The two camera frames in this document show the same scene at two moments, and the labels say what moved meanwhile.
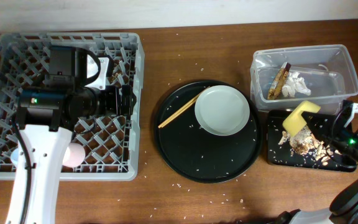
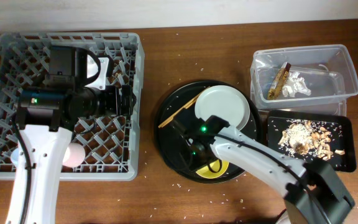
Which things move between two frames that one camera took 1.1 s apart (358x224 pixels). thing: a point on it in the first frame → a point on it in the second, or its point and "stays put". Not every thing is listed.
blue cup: x=15 y=157 stays put
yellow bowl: x=295 y=122 → x=215 y=166
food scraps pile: x=304 y=143 stays put
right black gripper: x=325 y=134 → x=192 y=163
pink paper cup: x=74 y=155 stays put
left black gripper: x=115 y=107 stays put
